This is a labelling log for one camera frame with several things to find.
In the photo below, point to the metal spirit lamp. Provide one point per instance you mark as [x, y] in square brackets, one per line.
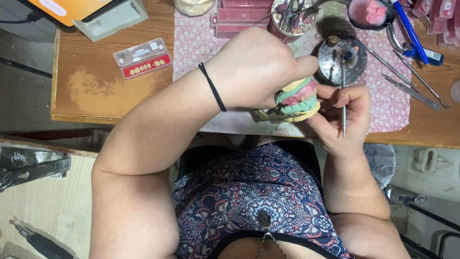
[330, 64]

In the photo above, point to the flat metal dental knife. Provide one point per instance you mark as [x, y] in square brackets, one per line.
[411, 92]

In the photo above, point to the cup of dental tools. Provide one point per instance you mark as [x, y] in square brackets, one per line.
[293, 19]

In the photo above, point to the artificial teeth card box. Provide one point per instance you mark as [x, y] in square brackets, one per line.
[143, 59]

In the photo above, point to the black dental handpiece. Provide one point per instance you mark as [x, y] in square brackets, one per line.
[43, 243]

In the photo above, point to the person's left hand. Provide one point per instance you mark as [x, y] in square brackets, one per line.
[251, 68]

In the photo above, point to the tablet with orange screen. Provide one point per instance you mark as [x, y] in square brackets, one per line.
[72, 9]

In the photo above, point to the curved metal clamp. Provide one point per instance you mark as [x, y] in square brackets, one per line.
[392, 39]

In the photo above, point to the black metal frame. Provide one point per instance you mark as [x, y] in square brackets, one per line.
[435, 223]

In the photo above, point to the pink floral mat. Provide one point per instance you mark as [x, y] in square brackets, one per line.
[194, 46]

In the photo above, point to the white round container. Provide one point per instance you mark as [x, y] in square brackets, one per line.
[456, 91]

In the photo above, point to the metal wax carving tool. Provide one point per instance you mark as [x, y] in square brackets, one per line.
[343, 72]

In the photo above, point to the stack of pink boxes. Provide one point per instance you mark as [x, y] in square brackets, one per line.
[240, 16]

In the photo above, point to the crumpled foil wrapper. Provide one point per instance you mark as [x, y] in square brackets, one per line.
[406, 198]

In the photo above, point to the blue pen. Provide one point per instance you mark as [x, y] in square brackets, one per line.
[411, 34]

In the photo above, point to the pink wax lump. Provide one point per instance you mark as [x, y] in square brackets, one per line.
[375, 12]

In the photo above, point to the person's right hand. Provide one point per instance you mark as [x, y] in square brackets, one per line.
[354, 122]

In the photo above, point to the grey metal vice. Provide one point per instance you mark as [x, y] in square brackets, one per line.
[28, 165]

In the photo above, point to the denture model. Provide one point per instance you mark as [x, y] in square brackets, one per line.
[300, 99]

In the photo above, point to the clear bag of white material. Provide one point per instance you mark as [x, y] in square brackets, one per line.
[194, 6]

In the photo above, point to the clear plastic bag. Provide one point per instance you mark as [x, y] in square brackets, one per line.
[381, 162]

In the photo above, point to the pile of pink teeth cards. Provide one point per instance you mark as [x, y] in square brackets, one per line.
[444, 18]

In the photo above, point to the black rubber bowl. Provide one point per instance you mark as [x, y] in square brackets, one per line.
[359, 16]

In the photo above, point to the white plastic fitting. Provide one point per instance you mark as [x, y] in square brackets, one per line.
[426, 160]

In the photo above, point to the patterned blue dress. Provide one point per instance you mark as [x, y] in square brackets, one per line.
[248, 194]

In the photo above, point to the blue lighter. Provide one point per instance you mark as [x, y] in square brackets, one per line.
[433, 55]

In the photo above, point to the thin metal dental instrument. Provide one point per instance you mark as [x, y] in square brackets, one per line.
[390, 66]

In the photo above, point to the long metal dental probe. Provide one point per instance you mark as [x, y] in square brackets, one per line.
[422, 81]

